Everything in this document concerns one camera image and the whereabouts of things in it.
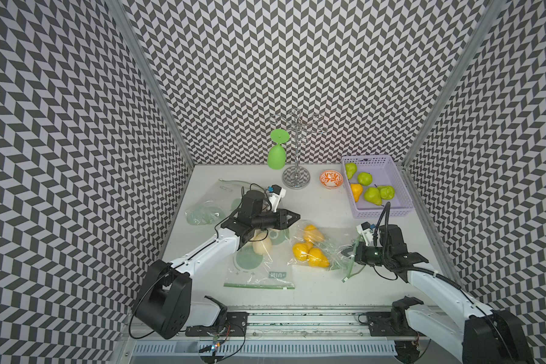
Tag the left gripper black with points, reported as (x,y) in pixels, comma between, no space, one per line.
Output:
(282,221)

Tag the yellow pear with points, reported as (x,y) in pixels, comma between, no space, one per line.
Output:
(316,258)
(313,235)
(301,251)
(357,191)

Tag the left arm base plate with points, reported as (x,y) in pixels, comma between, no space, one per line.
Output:
(234,324)

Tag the green pear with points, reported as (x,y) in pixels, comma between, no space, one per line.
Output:
(373,195)
(364,179)
(387,192)
(350,169)

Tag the green plastic goblet upside down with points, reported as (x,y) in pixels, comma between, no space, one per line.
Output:
(277,155)

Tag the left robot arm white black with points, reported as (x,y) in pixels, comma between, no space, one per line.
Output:
(165,302)

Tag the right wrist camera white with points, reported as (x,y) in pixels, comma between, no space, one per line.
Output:
(366,231)

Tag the orange patterned small bowl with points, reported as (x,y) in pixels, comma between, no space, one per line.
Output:
(331,179)

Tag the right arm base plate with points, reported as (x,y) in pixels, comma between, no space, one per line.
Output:
(384,324)

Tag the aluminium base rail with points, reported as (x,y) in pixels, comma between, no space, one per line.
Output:
(298,335)

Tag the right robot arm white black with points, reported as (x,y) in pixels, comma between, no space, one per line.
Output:
(470,330)

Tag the zip bag with beige fruit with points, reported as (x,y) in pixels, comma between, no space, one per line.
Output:
(263,263)

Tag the zip bag with green pears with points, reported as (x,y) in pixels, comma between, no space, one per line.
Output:
(217,203)

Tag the purple plastic basket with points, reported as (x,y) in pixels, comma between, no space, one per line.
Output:
(384,172)

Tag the zip bag with orange fruit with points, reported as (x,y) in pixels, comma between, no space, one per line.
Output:
(336,239)

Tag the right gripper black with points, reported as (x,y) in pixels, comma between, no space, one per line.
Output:
(359,253)

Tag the chrome mug tree stand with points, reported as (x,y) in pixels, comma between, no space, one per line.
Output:
(297,177)

